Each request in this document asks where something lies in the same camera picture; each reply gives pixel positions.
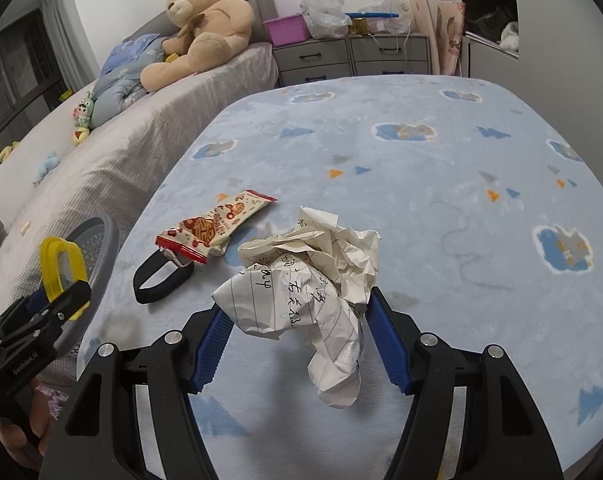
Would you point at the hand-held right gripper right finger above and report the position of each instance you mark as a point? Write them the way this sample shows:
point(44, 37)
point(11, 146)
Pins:
point(389, 340)

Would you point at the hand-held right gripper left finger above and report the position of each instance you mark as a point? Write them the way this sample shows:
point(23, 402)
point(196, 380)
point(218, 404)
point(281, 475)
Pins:
point(209, 347)

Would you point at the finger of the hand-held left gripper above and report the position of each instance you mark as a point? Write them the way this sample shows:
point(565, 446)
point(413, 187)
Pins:
point(76, 300)
point(33, 300)

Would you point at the grey-blue perforated plastic basket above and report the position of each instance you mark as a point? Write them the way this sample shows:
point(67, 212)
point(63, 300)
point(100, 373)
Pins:
point(101, 240)

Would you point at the lined white paper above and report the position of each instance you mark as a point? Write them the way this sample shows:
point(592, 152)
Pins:
point(291, 280)

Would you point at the person's left hand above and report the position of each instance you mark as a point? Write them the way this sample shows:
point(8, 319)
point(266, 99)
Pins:
point(36, 410)

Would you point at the black elastic band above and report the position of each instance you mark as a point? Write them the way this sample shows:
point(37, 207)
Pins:
point(144, 292)

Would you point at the small white oval object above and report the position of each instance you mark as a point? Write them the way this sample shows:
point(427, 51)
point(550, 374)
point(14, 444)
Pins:
point(25, 226)

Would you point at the red and cream snack wrapper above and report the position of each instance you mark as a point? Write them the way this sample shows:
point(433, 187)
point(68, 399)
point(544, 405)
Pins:
point(206, 230)

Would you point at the small blue plush toy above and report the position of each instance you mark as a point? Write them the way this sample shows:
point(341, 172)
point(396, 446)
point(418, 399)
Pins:
point(46, 166)

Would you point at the bed with checked cover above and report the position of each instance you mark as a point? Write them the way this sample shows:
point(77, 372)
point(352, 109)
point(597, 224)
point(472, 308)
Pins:
point(106, 160)

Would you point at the yellow plush toy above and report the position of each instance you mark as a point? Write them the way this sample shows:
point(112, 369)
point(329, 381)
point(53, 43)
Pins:
point(8, 151)

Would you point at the light blue patterned mat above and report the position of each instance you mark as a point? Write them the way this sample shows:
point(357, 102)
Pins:
point(431, 185)

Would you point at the green plush doll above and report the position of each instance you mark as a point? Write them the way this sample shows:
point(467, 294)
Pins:
point(83, 115)

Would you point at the light blue quilt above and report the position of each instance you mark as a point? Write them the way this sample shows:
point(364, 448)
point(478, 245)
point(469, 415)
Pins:
point(116, 92)

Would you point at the dark window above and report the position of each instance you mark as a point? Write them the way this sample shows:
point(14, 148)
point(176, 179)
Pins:
point(16, 75)

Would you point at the blue printed pillow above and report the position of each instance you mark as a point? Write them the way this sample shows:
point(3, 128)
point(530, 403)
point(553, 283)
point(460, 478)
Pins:
point(129, 52)

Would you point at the small yellow toy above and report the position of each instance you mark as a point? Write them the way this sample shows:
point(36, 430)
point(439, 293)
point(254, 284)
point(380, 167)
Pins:
point(171, 57)

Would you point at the grey curtain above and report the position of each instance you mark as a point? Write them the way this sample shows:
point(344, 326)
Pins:
point(63, 35)

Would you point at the large tan teddy bear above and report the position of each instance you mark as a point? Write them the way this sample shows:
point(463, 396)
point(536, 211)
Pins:
point(211, 25)

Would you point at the pink folded play mat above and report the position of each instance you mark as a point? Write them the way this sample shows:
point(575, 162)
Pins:
point(446, 35)

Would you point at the small gold box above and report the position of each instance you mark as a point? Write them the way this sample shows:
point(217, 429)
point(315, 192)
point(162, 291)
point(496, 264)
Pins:
point(360, 26)

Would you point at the purple plastic box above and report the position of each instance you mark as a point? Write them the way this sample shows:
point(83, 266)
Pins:
point(286, 30)

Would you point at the blue stick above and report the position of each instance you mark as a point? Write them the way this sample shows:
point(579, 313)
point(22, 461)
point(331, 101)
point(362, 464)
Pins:
point(371, 13)

